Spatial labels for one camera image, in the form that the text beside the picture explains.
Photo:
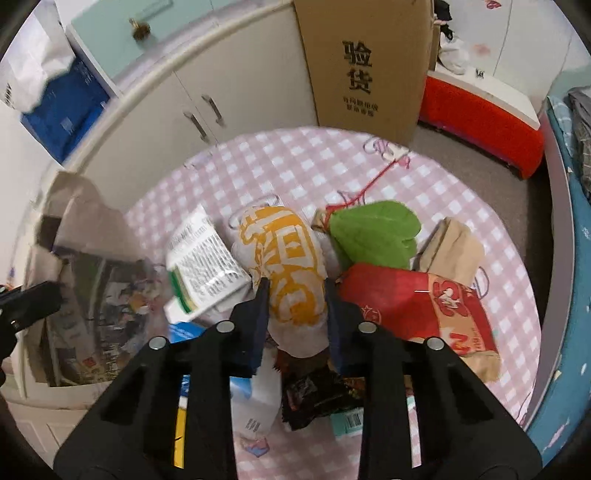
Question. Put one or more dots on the white bag on bench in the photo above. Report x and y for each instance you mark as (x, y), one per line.
(453, 55)

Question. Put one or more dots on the newspaper bundle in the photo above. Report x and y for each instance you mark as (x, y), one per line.
(111, 294)

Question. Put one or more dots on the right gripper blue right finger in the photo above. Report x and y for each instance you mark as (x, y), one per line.
(345, 342)

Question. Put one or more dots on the teal drawer unit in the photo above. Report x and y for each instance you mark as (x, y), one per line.
(116, 33)

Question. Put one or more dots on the grey folded quilt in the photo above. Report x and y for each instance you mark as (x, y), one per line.
(580, 102)

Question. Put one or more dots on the white cabinet with handles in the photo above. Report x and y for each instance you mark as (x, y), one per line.
(245, 76)

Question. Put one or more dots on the dark snack wrapper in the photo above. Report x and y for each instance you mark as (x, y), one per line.
(318, 394)

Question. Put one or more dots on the white orange printed bag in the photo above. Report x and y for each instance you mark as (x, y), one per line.
(273, 242)

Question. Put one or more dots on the white green medicine box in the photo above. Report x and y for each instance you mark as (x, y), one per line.
(205, 278)

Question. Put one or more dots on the red paper bag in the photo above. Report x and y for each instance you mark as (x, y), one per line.
(415, 306)

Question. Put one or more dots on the large cardboard box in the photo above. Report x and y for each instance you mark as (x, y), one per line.
(368, 61)

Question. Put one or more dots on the blue white carton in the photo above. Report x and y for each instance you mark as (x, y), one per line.
(255, 402)

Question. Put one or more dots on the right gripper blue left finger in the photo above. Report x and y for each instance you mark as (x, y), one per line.
(247, 339)

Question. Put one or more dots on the pink checkered tablecloth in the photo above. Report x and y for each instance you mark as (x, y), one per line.
(306, 169)

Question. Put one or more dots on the teal foil packet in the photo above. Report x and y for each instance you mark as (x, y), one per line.
(348, 423)

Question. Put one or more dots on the white plastic bag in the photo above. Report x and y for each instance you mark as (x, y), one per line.
(39, 53)

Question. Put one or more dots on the teal bed mattress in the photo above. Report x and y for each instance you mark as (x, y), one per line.
(560, 418)

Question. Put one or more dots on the green leaf shaped cloth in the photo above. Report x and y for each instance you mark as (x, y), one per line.
(381, 233)

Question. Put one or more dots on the blue bag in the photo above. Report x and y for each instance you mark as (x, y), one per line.
(70, 105)

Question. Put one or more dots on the red covered bench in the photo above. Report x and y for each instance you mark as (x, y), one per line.
(490, 125)

